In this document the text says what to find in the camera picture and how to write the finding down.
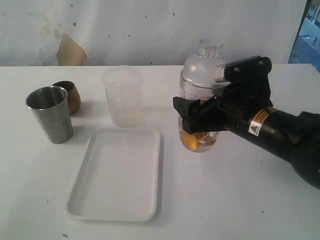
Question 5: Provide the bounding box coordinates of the pile of brown cubes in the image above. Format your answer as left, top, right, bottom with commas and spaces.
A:
179, 131, 219, 153

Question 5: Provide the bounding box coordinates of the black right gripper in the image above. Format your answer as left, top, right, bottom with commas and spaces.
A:
173, 79, 273, 140

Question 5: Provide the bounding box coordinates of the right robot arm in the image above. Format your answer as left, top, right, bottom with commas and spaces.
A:
219, 83, 320, 189

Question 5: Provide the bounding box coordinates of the clear plastic shaker cup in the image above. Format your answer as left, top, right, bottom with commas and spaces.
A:
178, 85, 219, 153

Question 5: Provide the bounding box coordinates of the stainless steel cup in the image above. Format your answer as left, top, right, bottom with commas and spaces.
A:
25, 86, 73, 144

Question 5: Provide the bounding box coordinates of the clear domed shaker lid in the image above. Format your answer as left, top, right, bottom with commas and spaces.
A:
180, 39, 225, 91

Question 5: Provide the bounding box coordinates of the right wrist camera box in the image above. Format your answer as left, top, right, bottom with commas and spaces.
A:
211, 55, 272, 90

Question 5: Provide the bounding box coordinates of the translucent frosted plastic cup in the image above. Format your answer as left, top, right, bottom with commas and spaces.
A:
102, 65, 144, 128

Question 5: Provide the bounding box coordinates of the white rectangular plastic tray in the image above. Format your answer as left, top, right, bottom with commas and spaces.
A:
64, 127, 161, 223

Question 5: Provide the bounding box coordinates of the black metal window post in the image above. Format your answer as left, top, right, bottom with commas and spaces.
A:
288, 0, 311, 64

